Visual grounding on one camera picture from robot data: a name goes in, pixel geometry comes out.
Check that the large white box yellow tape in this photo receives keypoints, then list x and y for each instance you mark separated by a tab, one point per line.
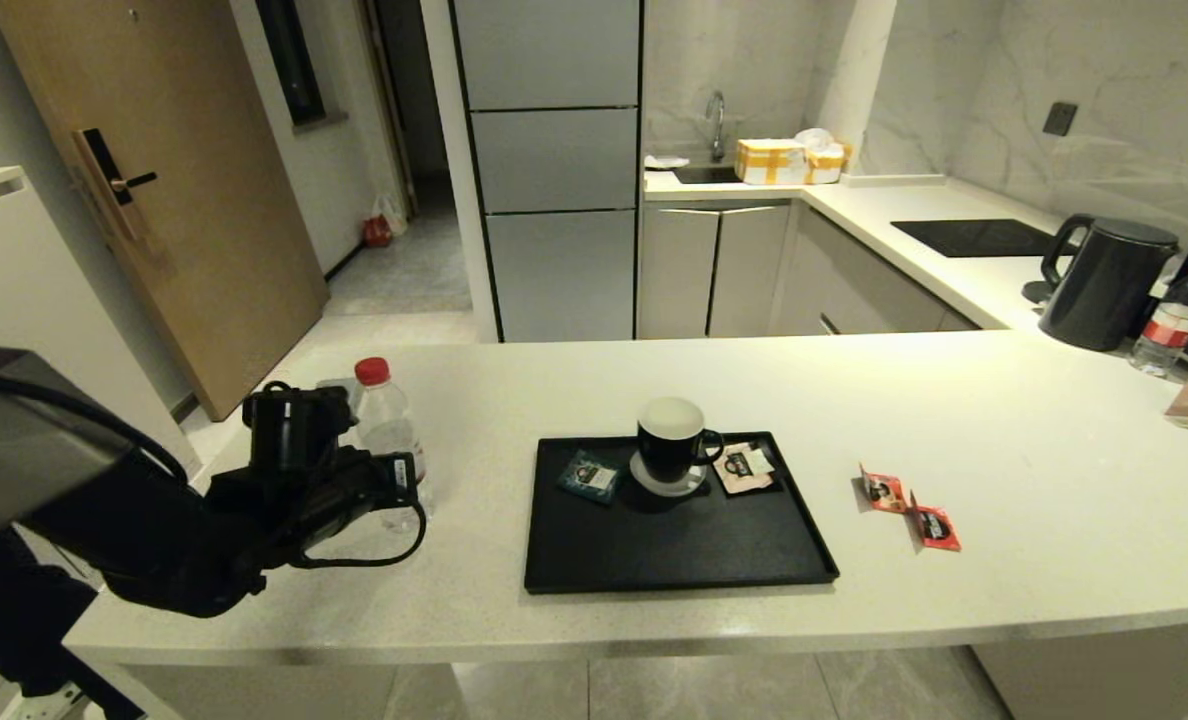
769	162

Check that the clear water bottle red label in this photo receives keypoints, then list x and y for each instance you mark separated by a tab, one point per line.
1169	325
386	425

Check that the grey lower kitchen cabinets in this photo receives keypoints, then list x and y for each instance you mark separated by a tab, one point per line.
714	270

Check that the brown wooden door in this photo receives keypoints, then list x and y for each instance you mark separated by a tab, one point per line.
184	200

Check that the white plastic shopping bag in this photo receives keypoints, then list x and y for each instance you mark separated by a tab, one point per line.
392	212

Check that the dark kitchen sink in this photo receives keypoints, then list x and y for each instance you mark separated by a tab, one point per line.
706	175

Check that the small red Nescafe sachet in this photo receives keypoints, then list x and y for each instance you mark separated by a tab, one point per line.
936	527

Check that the small white box yellow tape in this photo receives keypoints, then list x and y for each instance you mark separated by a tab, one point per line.
824	165

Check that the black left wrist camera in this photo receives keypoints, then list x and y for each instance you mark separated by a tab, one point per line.
294	425

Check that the red plastic bag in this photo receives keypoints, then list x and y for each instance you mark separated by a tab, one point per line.
376	232

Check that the grey wall socket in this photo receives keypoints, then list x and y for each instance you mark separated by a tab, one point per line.
1059	119

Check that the beige tall side cabinet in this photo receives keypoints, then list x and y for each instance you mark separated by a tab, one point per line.
24	270

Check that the black rectangular serving tray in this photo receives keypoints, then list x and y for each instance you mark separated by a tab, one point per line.
674	545

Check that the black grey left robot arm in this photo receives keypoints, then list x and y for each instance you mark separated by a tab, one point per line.
74	480

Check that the large red Nescafe sachet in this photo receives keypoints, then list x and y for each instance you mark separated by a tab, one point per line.
884	490

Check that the chrome sink faucet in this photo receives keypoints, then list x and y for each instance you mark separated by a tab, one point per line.
717	120

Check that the white crumpled plastic wrap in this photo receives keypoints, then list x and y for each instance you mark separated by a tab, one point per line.
814	137

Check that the black mug white inside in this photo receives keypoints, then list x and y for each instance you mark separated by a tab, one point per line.
669	450

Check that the dark narrow window panel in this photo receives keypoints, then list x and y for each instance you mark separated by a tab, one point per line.
292	60

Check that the dark green tea sachet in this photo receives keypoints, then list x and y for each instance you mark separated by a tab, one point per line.
589	477

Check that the black induction cooktop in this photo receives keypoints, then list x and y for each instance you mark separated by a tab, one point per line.
974	238

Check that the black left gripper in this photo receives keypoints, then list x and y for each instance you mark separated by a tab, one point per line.
354	490

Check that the grey tall refrigerator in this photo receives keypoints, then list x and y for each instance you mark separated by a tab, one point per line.
554	160

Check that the white cloth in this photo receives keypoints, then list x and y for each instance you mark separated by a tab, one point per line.
664	161

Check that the pink tea sachet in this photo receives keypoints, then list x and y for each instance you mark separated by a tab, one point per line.
744	468

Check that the black electric kettle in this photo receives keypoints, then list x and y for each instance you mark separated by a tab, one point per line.
1104	285

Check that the white round coaster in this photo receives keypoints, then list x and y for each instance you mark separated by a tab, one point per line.
669	489

